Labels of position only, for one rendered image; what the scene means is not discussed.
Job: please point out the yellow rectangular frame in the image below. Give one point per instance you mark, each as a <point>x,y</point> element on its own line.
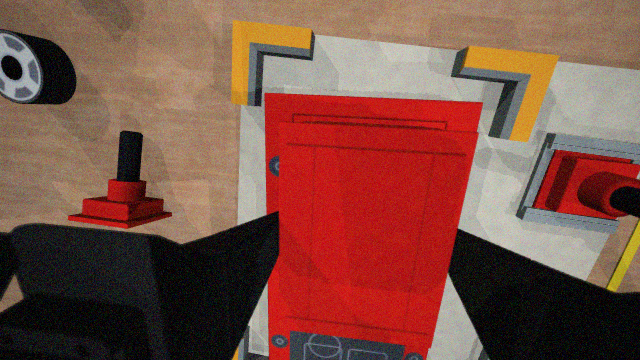
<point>625,259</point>

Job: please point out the black toy car wheel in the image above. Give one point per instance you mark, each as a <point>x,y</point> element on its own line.
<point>34,70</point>

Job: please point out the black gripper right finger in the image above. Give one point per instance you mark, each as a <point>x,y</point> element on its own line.
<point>525,310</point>

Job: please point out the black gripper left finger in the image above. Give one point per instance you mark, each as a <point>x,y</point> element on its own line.
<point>197,298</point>

